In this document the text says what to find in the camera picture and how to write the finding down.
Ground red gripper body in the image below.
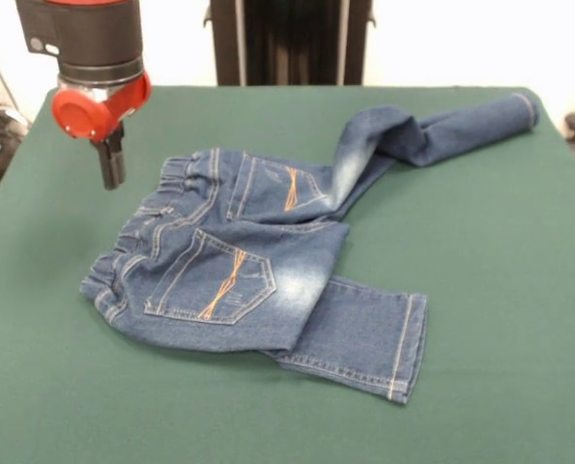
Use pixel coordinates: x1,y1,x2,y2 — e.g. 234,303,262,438
50,72,153,144

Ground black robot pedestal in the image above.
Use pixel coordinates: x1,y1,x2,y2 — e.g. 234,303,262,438
208,0,378,87

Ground blue denim jeans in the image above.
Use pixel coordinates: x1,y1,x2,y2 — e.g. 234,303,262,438
78,92,539,405

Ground dark green table cloth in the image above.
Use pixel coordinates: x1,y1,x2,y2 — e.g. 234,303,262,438
0,85,575,464

